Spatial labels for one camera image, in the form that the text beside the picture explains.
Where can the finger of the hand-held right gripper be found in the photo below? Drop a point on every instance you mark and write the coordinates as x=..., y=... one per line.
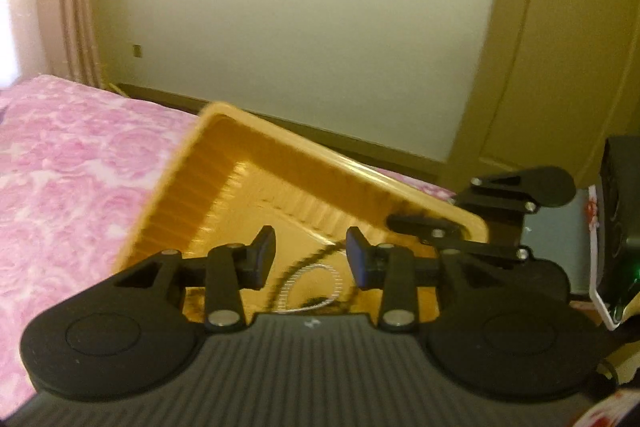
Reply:
x=425, y=224
x=500, y=199

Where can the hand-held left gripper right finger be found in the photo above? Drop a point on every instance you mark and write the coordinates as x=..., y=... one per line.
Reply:
x=356, y=257

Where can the white sheer curtain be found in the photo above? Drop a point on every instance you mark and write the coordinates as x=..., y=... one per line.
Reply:
x=7, y=32

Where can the yellow plastic tray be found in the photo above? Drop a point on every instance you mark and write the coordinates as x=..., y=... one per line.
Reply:
x=235, y=147

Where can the dark wooden baseboard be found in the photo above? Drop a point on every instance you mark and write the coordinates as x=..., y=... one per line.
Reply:
x=300, y=127

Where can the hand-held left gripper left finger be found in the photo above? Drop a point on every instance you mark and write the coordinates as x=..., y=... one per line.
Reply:
x=262, y=257

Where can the beige door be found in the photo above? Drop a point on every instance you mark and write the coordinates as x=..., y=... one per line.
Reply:
x=575, y=57

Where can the small dark wall outlet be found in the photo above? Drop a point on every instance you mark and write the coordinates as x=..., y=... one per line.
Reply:
x=136, y=51

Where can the pink floral blanket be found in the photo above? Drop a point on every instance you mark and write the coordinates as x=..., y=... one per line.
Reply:
x=75, y=167

